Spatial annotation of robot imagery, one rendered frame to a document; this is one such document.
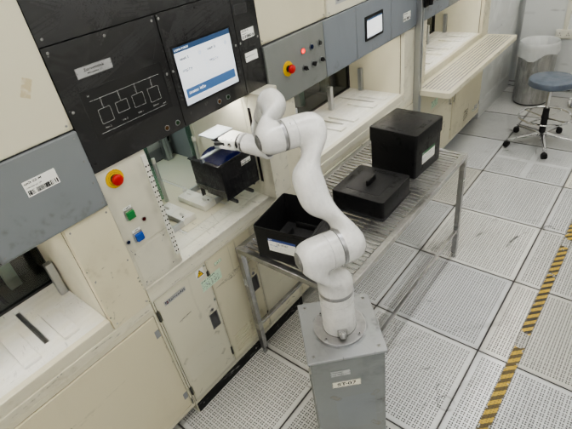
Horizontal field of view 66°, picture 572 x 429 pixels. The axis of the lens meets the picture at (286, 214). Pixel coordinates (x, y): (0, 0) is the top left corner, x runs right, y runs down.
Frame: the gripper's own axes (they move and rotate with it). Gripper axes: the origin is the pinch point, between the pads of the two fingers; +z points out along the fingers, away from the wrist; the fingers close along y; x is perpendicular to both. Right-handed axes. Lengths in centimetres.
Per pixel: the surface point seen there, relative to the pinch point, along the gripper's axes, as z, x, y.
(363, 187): -46, -38, 44
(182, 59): -10.1, 38.6, -15.1
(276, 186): -14.7, -31.4, 16.3
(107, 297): -10, -30, -75
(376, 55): 12, -12, 160
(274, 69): -10.5, 20.4, 31.8
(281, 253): -38, -44, -11
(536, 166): -83, -123, 254
